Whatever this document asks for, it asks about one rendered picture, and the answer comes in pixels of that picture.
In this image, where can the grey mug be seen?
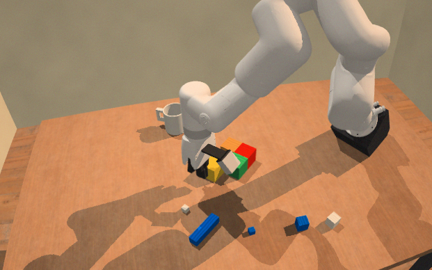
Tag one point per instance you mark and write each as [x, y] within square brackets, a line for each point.
[173, 125]

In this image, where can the green cube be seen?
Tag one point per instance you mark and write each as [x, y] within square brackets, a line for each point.
[242, 168]

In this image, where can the yellow cube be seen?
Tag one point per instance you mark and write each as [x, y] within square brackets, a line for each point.
[214, 170]

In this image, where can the red cube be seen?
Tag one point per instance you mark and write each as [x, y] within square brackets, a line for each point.
[248, 152]

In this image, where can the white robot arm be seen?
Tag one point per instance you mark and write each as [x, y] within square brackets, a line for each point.
[284, 46]

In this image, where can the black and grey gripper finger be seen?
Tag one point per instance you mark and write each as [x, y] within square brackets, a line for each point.
[201, 172]
[205, 166]

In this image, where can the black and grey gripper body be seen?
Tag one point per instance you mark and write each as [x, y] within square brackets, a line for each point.
[192, 149]

